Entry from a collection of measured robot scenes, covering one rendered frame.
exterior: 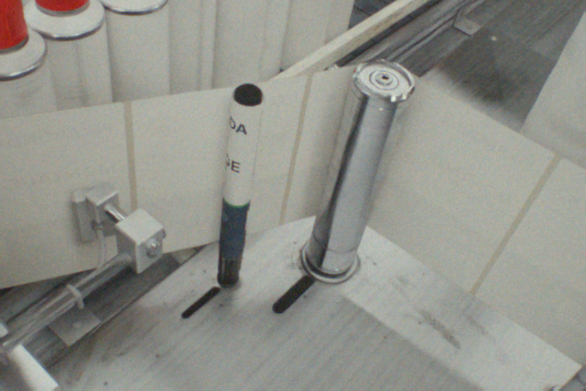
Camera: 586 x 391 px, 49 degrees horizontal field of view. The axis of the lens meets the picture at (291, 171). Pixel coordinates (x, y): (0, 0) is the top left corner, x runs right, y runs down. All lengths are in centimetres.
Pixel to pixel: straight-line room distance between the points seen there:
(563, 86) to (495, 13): 43
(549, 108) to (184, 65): 30
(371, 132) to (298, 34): 27
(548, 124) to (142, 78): 33
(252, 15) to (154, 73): 10
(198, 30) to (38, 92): 14
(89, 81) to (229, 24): 14
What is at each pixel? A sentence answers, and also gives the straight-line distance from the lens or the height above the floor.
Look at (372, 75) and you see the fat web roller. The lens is 39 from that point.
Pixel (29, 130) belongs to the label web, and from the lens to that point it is 36.
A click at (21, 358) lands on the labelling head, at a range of 41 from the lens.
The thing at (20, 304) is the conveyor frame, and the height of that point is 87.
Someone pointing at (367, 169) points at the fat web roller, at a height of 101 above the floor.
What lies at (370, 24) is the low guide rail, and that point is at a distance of 71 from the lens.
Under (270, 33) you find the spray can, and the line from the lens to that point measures 61.
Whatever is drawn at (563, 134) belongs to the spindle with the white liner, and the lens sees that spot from 56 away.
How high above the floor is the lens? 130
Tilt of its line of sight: 47 degrees down
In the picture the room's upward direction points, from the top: 11 degrees clockwise
